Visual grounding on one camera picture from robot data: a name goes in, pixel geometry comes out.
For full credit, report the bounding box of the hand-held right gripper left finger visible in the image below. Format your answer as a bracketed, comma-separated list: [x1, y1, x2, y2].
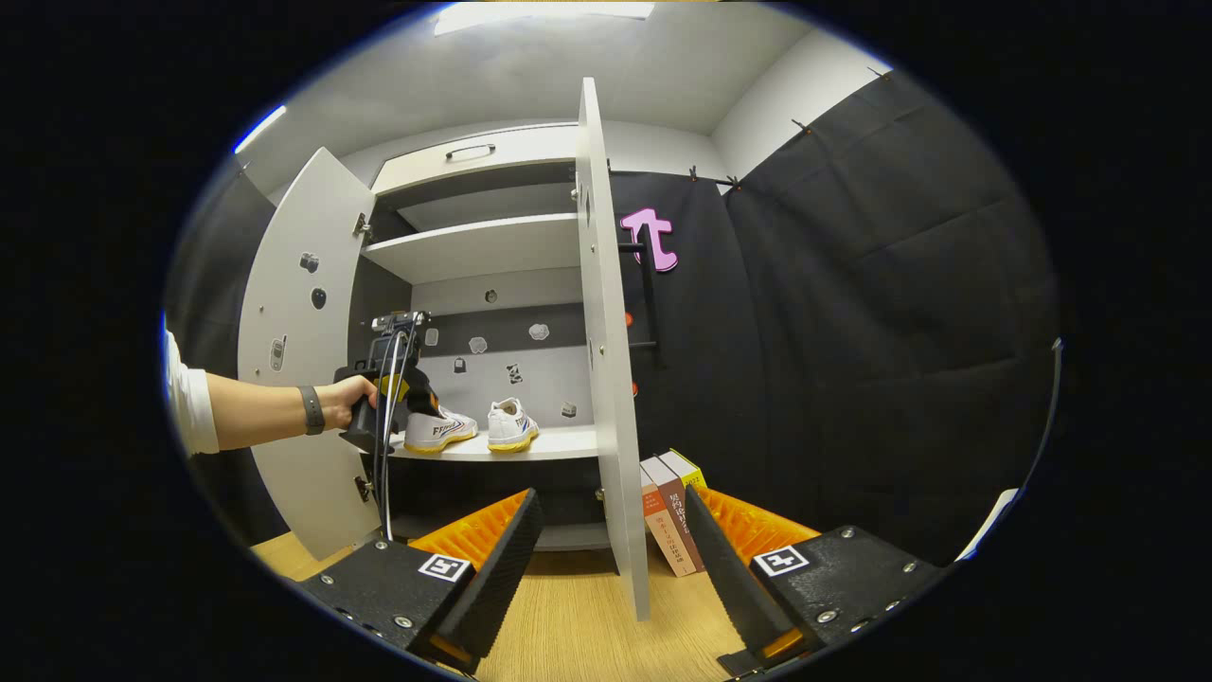
[298, 488, 547, 675]

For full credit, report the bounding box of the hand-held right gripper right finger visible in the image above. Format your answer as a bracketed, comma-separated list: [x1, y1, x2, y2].
[684, 485, 951, 678]

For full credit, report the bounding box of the white shoe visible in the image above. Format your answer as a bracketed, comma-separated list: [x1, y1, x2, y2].
[403, 403, 479, 454]
[487, 398, 541, 453]

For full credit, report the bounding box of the cabinet door with camera sticker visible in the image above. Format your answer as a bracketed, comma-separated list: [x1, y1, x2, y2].
[237, 147, 382, 562]

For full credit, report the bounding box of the white shoe cabinet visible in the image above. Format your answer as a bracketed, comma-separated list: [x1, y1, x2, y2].
[346, 123, 616, 552]

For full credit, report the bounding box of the cabinet door with headphones sticker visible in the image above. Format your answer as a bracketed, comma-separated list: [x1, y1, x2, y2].
[574, 78, 652, 622]

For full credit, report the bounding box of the white cabinet drawer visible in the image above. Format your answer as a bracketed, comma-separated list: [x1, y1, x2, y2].
[371, 123, 579, 195]

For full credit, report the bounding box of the brown spine book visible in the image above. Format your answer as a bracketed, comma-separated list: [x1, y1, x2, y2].
[651, 456, 706, 573]

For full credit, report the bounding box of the orange and white book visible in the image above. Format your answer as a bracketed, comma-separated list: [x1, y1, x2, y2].
[640, 462, 697, 579]

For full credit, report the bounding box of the black backdrop cloth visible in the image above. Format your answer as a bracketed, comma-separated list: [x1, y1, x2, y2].
[166, 71, 1061, 569]

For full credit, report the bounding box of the narrow ceiling light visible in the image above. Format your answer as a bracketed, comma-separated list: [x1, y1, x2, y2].
[234, 104, 288, 155]

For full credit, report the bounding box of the wide ceiling light panel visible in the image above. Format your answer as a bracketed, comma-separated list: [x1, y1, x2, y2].
[434, 2, 656, 37]

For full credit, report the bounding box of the black cable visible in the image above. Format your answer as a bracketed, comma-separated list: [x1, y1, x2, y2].
[375, 330, 410, 543]

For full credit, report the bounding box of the white cable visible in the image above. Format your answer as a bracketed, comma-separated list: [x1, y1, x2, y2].
[381, 330, 418, 543]

